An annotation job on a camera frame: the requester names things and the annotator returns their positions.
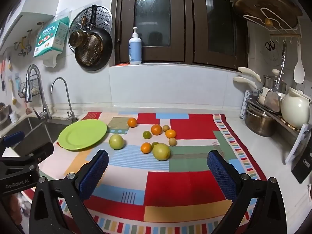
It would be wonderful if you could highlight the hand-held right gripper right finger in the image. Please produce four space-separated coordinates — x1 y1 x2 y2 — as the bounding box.
207 149 286 234

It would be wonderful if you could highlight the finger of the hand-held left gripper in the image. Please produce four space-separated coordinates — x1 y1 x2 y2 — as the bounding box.
0 142 54 168
0 131 25 152

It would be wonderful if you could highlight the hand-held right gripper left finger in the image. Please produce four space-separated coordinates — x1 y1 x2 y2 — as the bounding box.
29 149 109 234

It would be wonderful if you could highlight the large yellow-green fruit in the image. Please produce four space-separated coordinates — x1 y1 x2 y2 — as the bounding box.
109 134 124 150
152 143 171 161

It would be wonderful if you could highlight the green plate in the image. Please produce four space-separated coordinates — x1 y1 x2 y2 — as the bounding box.
58 119 108 151

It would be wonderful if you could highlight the steel sink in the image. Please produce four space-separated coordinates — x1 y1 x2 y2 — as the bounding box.
0 116 74 156

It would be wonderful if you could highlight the colourful patchwork mat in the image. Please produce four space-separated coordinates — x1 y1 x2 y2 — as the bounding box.
23 111 267 234

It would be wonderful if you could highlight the chrome spring faucet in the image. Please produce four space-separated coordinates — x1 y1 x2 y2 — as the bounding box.
25 64 52 121

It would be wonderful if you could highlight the thin gooseneck faucet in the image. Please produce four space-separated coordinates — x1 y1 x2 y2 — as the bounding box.
51 77 78 123

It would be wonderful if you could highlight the large steel pot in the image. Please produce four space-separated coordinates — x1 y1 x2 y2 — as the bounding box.
244 107 276 137

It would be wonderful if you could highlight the white dish rack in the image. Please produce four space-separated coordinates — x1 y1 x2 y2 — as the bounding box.
240 90 312 164

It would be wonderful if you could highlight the black cleaver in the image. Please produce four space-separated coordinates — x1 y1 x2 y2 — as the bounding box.
291 149 312 184

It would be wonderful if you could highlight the steel pot lid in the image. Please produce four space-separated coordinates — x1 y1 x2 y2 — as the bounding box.
264 88 282 113

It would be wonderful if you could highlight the white ceramic jug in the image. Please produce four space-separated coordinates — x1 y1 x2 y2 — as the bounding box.
281 87 311 129

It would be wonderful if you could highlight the steel pot with cream knob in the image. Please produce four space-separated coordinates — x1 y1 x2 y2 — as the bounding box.
263 69 287 94

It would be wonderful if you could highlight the green paper towel pack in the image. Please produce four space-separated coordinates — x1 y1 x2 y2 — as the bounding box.
33 16 70 58

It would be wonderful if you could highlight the brass perforated colander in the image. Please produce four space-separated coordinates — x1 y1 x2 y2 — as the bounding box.
78 34 103 65

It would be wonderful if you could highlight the small brass saucepan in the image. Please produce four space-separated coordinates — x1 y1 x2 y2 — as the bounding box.
69 17 89 48

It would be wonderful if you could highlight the black frying pan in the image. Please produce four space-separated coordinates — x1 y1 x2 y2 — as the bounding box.
74 5 113 72

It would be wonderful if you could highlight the white rice paddle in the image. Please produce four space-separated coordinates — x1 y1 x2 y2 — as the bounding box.
293 41 305 84

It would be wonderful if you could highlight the steel ladle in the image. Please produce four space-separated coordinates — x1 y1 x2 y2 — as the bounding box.
272 41 287 91

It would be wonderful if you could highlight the blue pump bottle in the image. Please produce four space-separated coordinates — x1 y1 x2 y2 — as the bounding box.
129 27 142 65

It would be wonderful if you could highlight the round steel steamer plate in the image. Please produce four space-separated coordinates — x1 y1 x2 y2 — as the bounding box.
68 6 113 53

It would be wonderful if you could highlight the dark brown window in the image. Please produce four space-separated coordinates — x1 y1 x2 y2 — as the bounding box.
192 0 249 70
114 0 193 66

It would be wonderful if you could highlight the wooden cutting board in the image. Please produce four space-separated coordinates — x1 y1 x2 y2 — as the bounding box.
234 0 299 33

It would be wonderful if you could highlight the wire sink caddy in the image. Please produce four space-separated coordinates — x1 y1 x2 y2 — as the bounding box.
18 79 41 97

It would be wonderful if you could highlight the cream handled saucepan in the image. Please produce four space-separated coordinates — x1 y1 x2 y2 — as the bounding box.
233 76 269 105

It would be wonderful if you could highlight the white wire wall rack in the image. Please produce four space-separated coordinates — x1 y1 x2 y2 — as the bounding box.
243 7 301 39

